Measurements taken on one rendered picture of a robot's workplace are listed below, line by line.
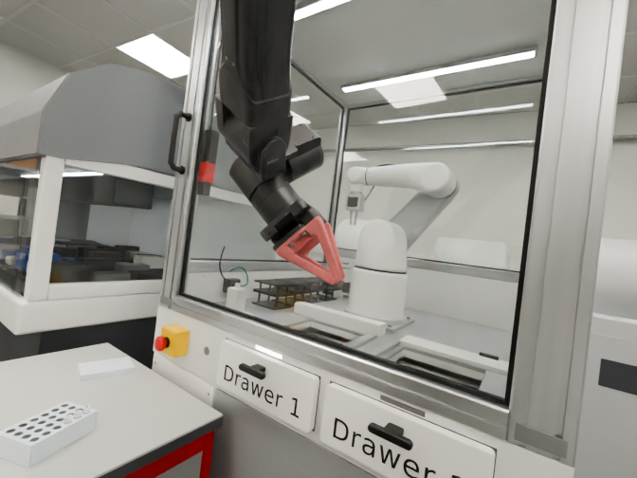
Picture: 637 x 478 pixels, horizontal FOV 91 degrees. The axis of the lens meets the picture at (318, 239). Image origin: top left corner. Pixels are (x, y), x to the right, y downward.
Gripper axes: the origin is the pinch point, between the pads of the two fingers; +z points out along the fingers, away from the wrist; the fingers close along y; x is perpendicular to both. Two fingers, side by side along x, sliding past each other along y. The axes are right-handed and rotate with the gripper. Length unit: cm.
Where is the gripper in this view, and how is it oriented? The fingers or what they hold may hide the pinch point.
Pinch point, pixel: (335, 275)
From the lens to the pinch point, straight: 39.9
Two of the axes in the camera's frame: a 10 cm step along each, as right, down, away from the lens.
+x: -7.6, 6.4, 1.2
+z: 6.1, 7.6, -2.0
